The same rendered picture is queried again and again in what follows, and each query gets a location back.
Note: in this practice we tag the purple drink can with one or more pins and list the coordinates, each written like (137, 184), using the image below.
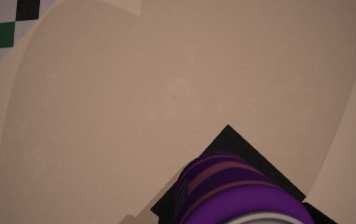
(222, 188)

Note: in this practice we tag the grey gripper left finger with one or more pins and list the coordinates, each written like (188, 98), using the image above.
(166, 215)

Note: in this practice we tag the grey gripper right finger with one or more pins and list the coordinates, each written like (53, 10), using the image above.
(317, 216)

